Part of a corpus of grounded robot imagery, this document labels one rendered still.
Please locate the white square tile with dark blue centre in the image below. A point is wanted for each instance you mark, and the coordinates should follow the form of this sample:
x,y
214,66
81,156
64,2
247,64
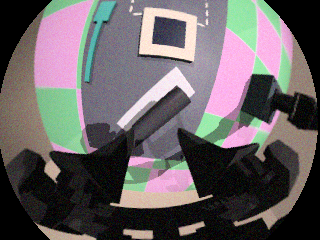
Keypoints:
x,y
168,33

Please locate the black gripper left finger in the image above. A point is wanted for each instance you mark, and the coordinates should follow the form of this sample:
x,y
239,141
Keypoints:
x,y
106,167

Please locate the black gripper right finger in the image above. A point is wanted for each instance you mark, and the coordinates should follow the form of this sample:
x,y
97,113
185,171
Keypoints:
x,y
208,162

